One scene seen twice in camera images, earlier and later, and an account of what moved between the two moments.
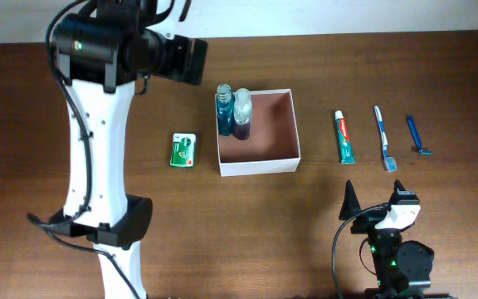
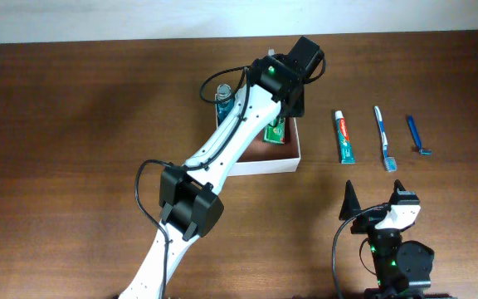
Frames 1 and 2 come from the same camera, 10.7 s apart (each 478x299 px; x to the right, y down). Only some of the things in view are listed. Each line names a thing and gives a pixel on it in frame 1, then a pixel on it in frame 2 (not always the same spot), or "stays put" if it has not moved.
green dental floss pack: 183,150 -> 275,132
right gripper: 351,205 stays put
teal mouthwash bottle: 225,110 stays put
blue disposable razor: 417,139 stays put
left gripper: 182,69 -> 299,108
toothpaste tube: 347,156 stays put
